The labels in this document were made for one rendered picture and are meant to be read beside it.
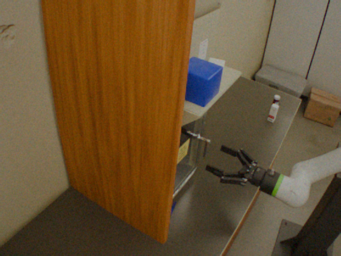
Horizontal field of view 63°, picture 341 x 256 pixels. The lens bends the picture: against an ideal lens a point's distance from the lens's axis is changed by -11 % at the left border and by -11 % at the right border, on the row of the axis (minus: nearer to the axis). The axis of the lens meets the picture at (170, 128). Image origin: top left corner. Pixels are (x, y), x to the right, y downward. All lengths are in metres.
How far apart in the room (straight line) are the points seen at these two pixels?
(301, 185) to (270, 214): 1.47
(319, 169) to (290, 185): 0.14
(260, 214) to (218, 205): 1.28
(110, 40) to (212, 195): 0.85
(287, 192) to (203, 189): 0.41
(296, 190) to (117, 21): 0.84
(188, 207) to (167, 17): 0.87
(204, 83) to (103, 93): 0.28
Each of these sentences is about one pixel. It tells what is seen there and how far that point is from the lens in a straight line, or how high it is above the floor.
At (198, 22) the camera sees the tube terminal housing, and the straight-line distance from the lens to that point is 0.92.
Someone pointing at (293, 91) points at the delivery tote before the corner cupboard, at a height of 0.30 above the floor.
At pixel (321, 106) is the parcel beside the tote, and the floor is 0.22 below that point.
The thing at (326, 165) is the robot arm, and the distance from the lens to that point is 1.24.
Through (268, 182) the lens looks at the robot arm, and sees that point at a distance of 1.18.
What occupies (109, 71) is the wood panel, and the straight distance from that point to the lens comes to 0.84.
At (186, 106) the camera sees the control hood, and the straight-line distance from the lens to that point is 0.86.
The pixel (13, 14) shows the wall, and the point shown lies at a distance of 0.97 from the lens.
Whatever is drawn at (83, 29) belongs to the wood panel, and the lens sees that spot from 0.85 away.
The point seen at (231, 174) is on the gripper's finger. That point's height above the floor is 1.15.
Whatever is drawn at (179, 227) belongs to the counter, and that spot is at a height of 0.94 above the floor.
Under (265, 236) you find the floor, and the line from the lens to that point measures 2.50.
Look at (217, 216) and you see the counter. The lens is 1.32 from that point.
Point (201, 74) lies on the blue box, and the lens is 0.83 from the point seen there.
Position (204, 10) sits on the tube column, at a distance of 0.93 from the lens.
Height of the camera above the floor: 1.99
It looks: 39 degrees down
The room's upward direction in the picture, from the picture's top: 5 degrees clockwise
